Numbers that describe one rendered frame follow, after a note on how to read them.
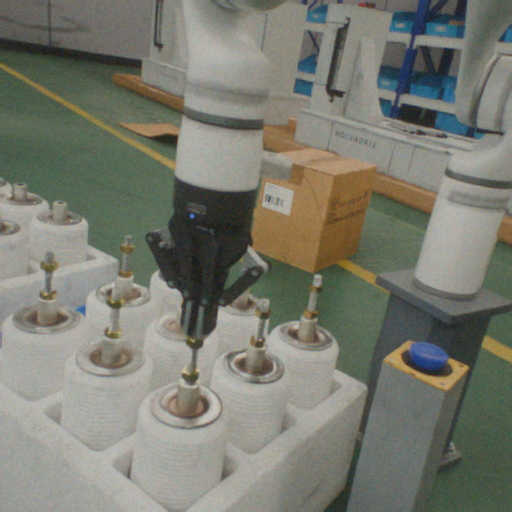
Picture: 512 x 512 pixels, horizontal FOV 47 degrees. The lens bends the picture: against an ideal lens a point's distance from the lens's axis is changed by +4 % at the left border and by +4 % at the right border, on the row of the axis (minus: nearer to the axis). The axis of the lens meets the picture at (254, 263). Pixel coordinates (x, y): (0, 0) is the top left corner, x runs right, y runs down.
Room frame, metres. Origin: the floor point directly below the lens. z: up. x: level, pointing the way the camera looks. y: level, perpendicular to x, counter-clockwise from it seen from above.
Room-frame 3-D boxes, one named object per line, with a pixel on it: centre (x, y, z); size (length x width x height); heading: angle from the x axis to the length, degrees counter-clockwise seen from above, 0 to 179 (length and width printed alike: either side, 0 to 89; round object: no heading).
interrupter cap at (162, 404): (0.51, 0.05, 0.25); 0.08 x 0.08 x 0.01
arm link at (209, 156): (0.52, 0.04, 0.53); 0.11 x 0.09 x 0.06; 158
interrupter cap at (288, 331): (0.70, -0.09, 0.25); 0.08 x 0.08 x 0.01
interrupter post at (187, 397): (0.51, 0.05, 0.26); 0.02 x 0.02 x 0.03
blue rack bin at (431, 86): (6.31, -1.56, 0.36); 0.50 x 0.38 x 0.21; 128
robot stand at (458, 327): (0.85, -0.30, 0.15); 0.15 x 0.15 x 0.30; 38
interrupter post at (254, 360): (0.60, -0.02, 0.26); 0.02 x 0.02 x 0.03
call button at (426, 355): (0.57, -0.20, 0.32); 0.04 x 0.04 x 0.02
